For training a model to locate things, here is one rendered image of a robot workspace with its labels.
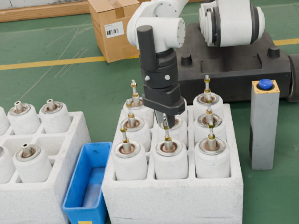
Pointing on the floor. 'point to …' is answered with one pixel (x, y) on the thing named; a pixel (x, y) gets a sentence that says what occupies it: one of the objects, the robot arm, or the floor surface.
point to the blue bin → (88, 186)
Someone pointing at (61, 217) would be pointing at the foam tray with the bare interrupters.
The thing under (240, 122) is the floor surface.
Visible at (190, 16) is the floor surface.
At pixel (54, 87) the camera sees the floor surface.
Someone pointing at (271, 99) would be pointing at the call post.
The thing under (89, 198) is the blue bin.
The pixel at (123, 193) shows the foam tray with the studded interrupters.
